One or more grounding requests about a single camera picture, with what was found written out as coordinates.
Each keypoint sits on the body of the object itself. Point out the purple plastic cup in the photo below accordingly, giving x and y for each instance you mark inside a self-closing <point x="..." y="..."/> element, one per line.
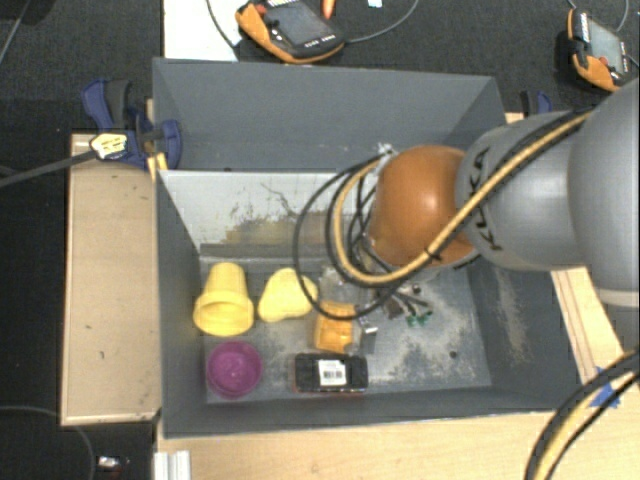
<point x="234" y="369"/>

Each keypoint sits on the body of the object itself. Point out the black cylinder on white bracket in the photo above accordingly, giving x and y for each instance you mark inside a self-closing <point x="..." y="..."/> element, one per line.
<point x="416" y="288"/>

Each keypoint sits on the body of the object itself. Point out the yellow plastic cup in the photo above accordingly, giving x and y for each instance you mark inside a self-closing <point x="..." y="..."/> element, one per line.
<point x="225" y="298"/>

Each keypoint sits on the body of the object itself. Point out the grey metal bin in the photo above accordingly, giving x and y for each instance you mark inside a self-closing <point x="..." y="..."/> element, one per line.
<point x="300" y="118"/>

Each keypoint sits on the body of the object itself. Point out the pale wood flat board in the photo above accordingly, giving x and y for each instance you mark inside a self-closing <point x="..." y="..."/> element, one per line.
<point x="112" y="293"/>

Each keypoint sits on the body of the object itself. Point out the black box with barcode label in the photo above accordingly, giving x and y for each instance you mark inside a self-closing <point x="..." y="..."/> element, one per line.
<point x="331" y="373"/>

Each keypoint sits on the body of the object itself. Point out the yellow toy pear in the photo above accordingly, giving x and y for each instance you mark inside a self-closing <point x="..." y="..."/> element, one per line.
<point x="285" y="298"/>

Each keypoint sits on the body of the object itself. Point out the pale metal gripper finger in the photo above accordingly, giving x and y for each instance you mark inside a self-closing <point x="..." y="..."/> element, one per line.
<point x="369" y="337"/>

